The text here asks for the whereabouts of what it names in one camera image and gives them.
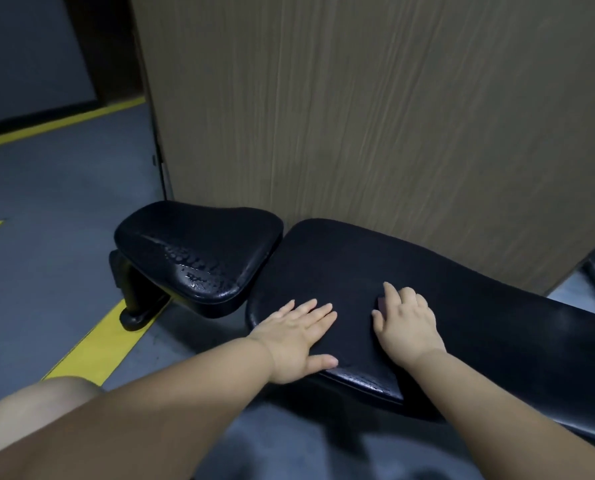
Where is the person's left forearm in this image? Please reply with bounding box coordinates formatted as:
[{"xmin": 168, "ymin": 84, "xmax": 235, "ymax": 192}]
[{"xmin": 0, "ymin": 338, "xmax": 278, "ymax": 480}]

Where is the person's right hand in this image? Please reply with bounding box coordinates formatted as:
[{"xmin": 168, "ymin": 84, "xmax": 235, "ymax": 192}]
[{"xmin": 371, "ymin": 282, "xmax": 446, "ymax": 368}]

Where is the black padded bench backrest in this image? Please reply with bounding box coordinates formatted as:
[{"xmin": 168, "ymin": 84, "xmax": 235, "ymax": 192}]
[{"xmin": 245, "ymin": 218, "xmax": 595, "ymax": 448}]

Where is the person's left hand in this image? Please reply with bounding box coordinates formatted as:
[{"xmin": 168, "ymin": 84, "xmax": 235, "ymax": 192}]
[{"xmin": 247, "ymin": 299, "xmax": 339, "ymax": 385}]

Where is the person's right forearm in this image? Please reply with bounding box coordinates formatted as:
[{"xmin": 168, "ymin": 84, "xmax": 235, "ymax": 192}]
[{"xmin": 406, "ymin": 347, "xmax": 595, "ymax": 480}]

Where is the black padded bench seat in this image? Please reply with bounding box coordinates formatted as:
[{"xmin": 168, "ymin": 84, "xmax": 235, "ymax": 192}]
[{"xmin": 114, "ymin": 201, "xmax": 284, "ymax": 318}]

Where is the person's bare knee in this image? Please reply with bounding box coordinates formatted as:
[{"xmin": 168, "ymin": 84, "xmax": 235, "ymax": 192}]
[{"xmin": 0, "ymin": 377, "xmax": 104, "ymax": 463}]

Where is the brown wooden panel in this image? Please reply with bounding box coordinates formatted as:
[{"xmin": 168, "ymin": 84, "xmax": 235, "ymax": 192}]
[{"xmin": 127, "ymin": 0, "xmax": 595, "ymax": 296}]

